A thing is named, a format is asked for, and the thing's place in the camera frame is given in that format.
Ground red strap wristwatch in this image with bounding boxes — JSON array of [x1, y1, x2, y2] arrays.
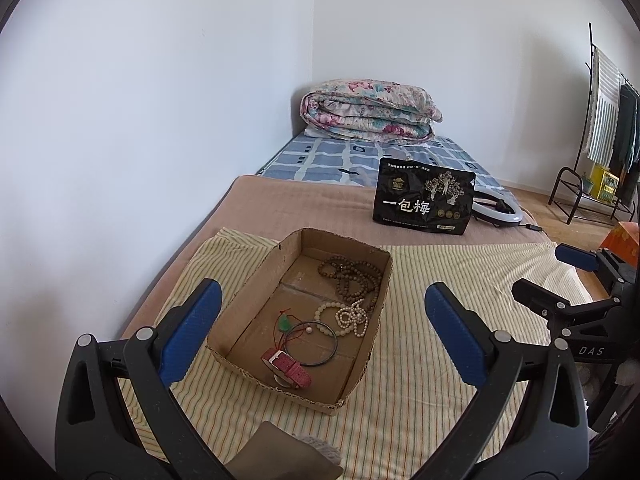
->
[[261, 347, 313, 391]]

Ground black metal clothes rack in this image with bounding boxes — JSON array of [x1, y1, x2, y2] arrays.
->
[[547, 22, 640, 226]]

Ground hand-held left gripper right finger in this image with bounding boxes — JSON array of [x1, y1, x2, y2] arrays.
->
[[417, 282, 593, 480]]

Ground brown pouch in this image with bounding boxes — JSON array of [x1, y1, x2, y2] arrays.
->
[[225, 420, 346, 480]]

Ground black snack bag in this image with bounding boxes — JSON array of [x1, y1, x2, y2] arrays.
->
[[371, 156, 477, 236]]

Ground striped hanging towel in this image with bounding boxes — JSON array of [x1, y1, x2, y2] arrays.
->
[[586, 47, 623, 166]]

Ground green jade pendant red cord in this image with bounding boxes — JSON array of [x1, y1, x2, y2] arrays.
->
[[272, 307, 296, 348]]

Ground dark hanging clothes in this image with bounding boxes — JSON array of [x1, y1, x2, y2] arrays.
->
[[607, 82, 640, 191]]

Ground folded floral quilt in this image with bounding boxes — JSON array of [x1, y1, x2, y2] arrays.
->
[[300, 78, 444, 143]]

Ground thin black bangle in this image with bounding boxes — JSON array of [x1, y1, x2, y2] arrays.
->
[[286, 321, 339, 367]]

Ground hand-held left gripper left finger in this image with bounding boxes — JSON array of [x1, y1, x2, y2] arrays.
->
[[54, 278, 236, 480]]

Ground pearl necklace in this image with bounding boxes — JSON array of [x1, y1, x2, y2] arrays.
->
[[336, 299, 371, 338]]

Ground yellow box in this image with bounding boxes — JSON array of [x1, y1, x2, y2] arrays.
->
[[590, 165, 621, 201]]

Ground wooden bead necklace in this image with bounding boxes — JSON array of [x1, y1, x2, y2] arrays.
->
[[317, 255, 385, 313]]

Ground white ring light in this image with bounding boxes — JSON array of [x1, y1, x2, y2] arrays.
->
[[470, 185, 526, 231]]

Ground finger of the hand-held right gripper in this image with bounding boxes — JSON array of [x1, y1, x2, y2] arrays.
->
[[511, 278, 623, 333], [554, 242, 640, 293]]

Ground cardboard box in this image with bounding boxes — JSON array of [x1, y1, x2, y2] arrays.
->
[[205, 227, 393, 416]]

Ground cream bead bracelet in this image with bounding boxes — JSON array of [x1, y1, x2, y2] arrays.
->
[[314, 301, 351, 326]]

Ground tan blanket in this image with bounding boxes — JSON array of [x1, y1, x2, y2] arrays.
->
[[120, 174, 556, 341]]

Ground orange box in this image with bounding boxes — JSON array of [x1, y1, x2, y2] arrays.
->
[[599, 221, 640, 256]]

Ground blue checked bed sheet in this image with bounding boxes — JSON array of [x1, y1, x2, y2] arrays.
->
[[255, 134, 503, 193]]

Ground white knit cloth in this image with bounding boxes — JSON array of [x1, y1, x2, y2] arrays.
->
[[295, 435, 343, 466]]

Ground striped cloth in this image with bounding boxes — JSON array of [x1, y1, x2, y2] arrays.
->
[[117, 226, 596, 480]]

